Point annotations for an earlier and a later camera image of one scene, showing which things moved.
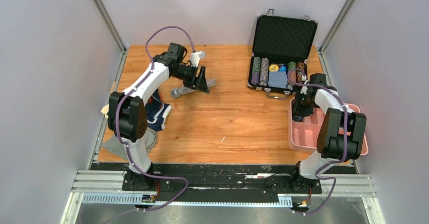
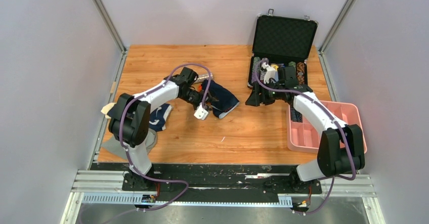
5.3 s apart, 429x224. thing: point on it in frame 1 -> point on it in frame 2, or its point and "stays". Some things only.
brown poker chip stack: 300,65 stays
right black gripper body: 303,105 -> 268,95
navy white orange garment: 157,112 stays
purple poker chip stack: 256,70 stays
